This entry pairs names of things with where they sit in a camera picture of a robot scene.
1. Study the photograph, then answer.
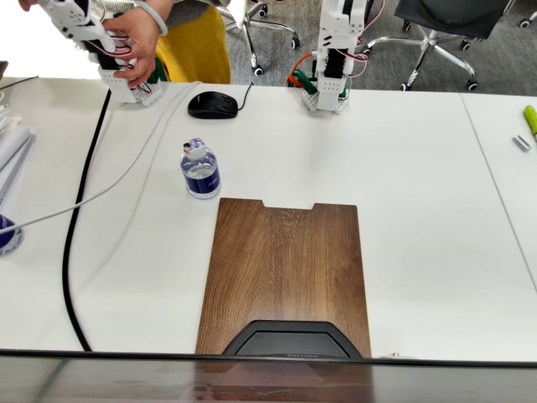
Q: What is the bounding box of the person's left hand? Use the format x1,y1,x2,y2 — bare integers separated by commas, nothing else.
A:
102,7,163,89

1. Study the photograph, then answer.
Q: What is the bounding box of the white leader robot arm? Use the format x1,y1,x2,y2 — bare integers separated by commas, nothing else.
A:
39,0,164,108

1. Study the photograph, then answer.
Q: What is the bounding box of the blue label water bottle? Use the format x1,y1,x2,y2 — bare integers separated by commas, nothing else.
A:
180,136,222,200

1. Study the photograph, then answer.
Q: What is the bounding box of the person's left forearm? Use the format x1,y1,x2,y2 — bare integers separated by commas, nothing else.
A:
144,0,176,24

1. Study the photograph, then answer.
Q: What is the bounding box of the grey knit sweater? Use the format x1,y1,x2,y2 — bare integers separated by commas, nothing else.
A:
90,0,219,20

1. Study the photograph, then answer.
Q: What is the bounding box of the black computer mouse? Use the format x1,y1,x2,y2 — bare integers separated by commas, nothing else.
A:
187,91,240,120

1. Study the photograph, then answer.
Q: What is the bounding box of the blue and white cup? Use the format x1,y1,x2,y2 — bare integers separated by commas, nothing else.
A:
0,213,25,257

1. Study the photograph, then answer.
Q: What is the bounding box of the brown wooden board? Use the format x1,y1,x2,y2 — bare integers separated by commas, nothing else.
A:
195,197,373,359

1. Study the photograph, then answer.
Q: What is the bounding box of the black office chair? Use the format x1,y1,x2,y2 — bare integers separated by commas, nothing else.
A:
361,0,517,92

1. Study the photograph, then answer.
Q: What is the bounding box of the black monitor stand base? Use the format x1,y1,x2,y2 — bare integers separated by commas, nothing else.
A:
221,320,364,359

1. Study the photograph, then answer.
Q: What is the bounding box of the dark glossy screen edge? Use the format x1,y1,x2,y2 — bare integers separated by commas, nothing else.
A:
0,348,537,403

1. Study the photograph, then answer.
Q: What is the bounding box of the yellow-green marker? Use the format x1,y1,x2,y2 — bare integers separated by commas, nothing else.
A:
523,104,537,146

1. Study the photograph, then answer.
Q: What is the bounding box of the pale jade bracelet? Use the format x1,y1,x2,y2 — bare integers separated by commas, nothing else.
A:
133,2,169,37

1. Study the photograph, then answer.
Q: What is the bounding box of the yellow corduroy skirt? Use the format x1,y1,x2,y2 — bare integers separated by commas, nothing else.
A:
155,6,232,84

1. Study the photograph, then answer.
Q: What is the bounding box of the black mouse cable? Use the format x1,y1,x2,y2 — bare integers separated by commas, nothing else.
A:
237,81,255,113

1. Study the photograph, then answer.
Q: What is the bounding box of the thin grey cable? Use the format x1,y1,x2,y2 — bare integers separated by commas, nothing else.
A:
70,83,198,295

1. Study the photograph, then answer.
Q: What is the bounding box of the orange cable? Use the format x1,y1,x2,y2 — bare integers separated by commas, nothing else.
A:
287,52,318,87

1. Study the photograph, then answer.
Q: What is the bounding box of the white cable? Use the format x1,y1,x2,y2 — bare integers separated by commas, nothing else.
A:
0,81,202,234

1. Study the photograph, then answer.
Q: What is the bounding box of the thick black cable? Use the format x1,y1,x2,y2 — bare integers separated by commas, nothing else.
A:
61,87,112,352

